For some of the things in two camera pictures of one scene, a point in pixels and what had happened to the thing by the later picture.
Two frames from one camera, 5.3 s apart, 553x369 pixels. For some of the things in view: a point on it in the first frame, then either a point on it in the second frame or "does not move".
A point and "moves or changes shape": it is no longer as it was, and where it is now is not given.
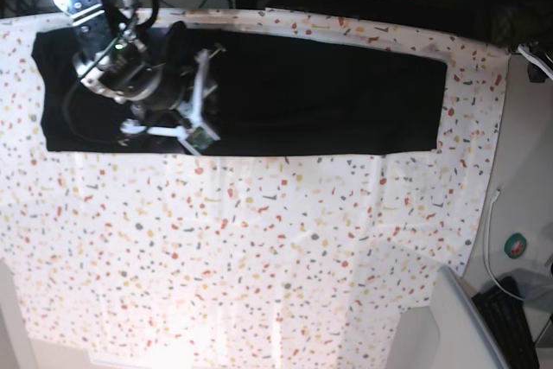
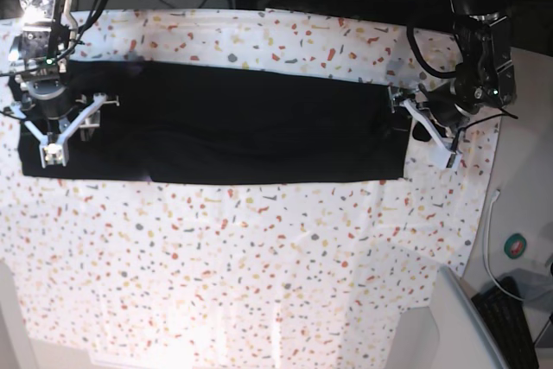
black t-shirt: (273, 95) moves or changes shape
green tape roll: (515, 245) does not move
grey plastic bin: (448, 334) does not move
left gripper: (172, 92) → (51, 97)
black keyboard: (504, 318) does not move
